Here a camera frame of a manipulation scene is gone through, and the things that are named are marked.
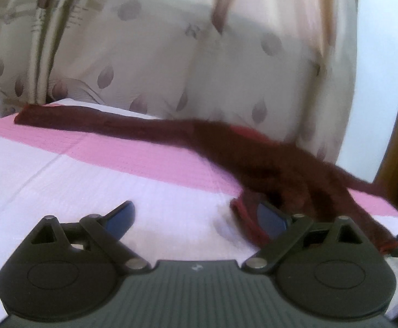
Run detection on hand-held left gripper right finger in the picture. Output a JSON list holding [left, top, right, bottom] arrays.
[[241, 201, 361, 274]]

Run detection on leaf print beige curtain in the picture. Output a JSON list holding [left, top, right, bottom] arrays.
[[0, 0, 358, 165]]

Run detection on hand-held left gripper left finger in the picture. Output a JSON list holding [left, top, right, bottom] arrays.
[[31, 200, 152, 274]]

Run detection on maroon fleece pants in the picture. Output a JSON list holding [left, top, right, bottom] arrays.
[[14, 104, 398, 255]]

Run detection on pink and white bed cover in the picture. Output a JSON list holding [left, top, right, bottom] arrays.
[[0, 97, 398, 328]]

